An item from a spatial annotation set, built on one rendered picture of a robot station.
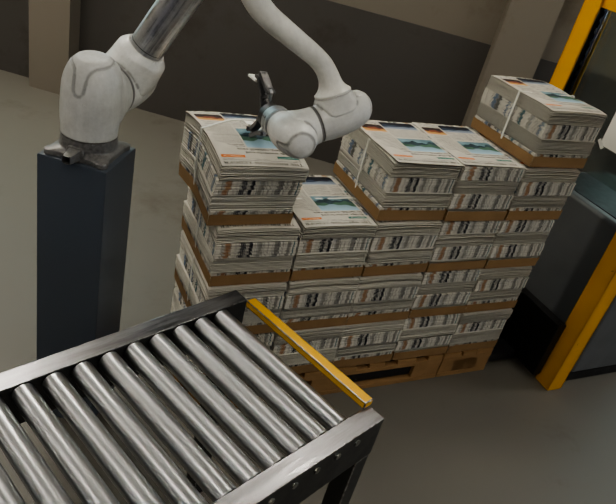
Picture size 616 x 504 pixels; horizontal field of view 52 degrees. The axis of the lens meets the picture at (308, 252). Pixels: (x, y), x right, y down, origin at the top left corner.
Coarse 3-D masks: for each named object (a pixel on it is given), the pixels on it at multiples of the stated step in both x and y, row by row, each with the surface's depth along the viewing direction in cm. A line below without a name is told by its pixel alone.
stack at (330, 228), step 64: (192, 192) 218; (320, 192) 231; (192, 256) 222; (256, 256) 206; (320, 256) 218; (384, 256) 230; (448, 256) 244; (256, 320) 223; (448, 320) 268; (320, 384) 258; (384, 384) 275
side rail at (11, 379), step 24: (192, 312) 162; (216, 312) 165; (240, 312) 172; (120, 336) 148; (144, 336) 150; (168, 336) 156; (48, 360) 137; (72, 360) 138; (96, 360) 142; (0, 384) 128; (72, 384) 141
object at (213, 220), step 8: (200, 200) 197; (200, 208) 197; (216, 216) 192; (224, 216) 193; (232, 216) 194; (240, 216) 195; (248, 216) 197; (256, 216) 198; (264, 216) 199; (272, 216) 201; (280, 216) 202; (288, 216) 203; (208, 224) 193; (216, 224) 194; (224, 224) 195; (232, 224) 197; (240, 224) 198; (248, 224) 199
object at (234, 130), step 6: (216, 126) 197; (222, 126) 198; (228, 126) 199; (234, 126) 200; (240, 126) 201; (246, 126) 202; (204, 132) 194; (210, 132) 192; (216, 132) 193; (222, 132) 194; (228, 132) 195; (234, 132) 196; (240, 132) 197; (246, 132) 198; (204, 138) 194; (204, 144) 193; (198, 156) 199; (198, 162) 198; (198, 168) 197
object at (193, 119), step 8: (192, 112) 206; (200, 112) 208; (208, 112) 210; (216, 112) 212; (192, 120) 203; (200, 120) 199; (208, 120) 200; (216, 120) 202; (184, 128) 211; (192, 128) 203; (184, 136) 211; (192, 136) 203; (184, 144) 211; (192, 144) 203; (184, 152) 210; (192, 152) 204; (184, 160) 210; (192, 160) 203; (192, 168) 203; (192, 176) 204
